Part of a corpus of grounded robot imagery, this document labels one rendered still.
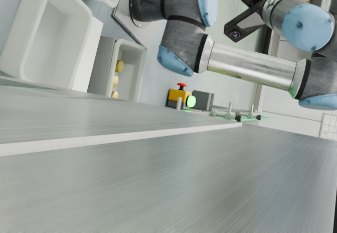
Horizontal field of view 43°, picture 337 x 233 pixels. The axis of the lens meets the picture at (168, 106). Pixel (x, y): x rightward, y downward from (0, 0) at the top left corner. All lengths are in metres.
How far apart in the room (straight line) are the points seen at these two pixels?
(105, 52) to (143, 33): 0.30
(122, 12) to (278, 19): 0.56
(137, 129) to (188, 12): 1.08
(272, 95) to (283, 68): 6.01
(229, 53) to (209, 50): 0.06
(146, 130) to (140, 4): 1.15
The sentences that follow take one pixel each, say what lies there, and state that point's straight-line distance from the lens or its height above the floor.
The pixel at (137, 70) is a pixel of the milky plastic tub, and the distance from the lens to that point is 1.24.
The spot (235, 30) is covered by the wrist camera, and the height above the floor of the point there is 1.14.
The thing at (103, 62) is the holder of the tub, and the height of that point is 0.81.
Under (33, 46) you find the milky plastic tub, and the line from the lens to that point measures 0.98.
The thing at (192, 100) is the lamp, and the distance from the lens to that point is 1.65.
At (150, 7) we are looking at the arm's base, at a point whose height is 0.82.
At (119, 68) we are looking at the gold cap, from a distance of 1.16.
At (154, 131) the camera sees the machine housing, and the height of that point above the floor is 1.33.
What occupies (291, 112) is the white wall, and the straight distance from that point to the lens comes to 7.16.
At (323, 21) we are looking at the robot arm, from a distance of 0.78.
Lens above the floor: 1.39
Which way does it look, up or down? 22 degrees down
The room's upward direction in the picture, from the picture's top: 101 degrees clockwise
